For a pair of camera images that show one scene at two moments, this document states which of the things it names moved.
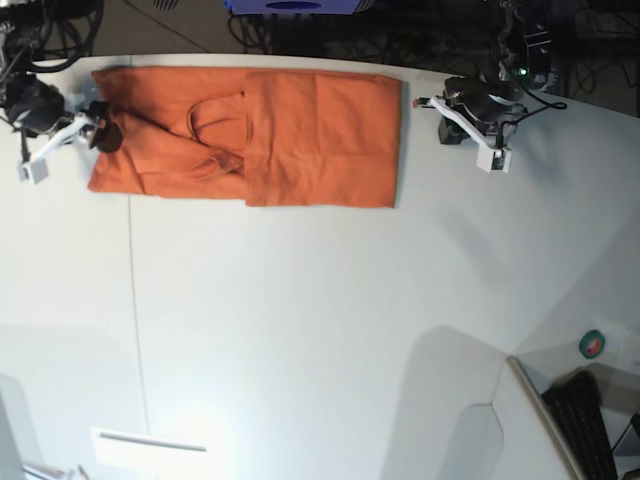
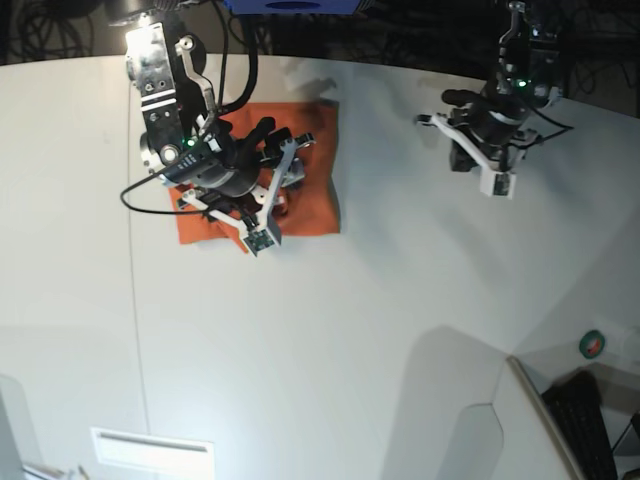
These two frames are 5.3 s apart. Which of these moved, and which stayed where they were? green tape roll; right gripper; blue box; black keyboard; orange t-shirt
Moved: right gripper; orange t-shirt
Stayed: blue box; black keyboard; green tape roll
